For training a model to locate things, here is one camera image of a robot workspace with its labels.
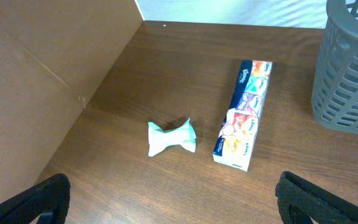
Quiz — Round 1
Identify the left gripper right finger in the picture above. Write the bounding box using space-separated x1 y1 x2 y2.
275 171 358 224

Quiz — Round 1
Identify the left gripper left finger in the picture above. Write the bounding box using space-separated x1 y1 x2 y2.
0 173 70 224

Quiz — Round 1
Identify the grey plastic basket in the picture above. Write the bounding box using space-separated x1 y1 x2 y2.
311 0 358 134

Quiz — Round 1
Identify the colourful tissue pack box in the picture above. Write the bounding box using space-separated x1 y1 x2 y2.
213 60 273 172

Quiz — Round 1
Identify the crumpled mint green packet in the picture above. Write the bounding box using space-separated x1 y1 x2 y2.
148 118 196 157

